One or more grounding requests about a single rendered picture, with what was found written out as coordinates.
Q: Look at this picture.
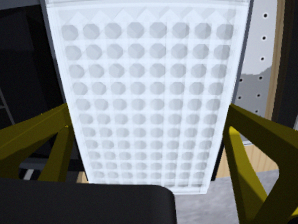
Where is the white multi-well plate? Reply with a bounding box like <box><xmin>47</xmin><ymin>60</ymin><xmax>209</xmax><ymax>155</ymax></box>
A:
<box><xmin>45</xmin><ymin>0</ymin><xmax>250</xmax><ymax>194</ymax></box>

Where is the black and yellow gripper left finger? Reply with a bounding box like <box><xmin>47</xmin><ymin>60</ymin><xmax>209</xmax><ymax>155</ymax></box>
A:
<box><xmin>0</xmin><ymin>102</ymin><xmax>75</xmax><ymax>182</ymax></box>

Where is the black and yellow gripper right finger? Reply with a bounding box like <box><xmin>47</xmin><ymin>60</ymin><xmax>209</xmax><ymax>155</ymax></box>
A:
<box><xmin>222</xmin><ymin>103</ymin><xmax>298</xmax><ymax>224</ymax></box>

